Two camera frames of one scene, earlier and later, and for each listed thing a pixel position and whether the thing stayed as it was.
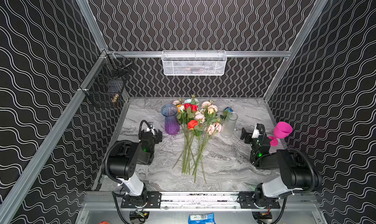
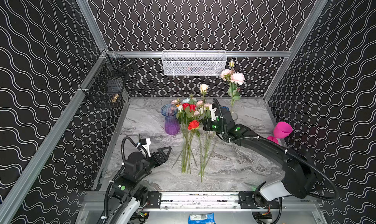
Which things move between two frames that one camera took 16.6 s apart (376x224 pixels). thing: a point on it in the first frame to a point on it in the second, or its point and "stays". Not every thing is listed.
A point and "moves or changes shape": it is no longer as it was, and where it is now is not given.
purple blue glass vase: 172,124 stays
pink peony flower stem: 211,127 to 234,78
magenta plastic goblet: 282,129 stays
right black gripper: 246,134 to 210,125
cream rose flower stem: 209,111 moves or changes shape
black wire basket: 105,88 stays
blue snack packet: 206,218 stays
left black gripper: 158,135 to 156,157
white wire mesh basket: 194,62 stays
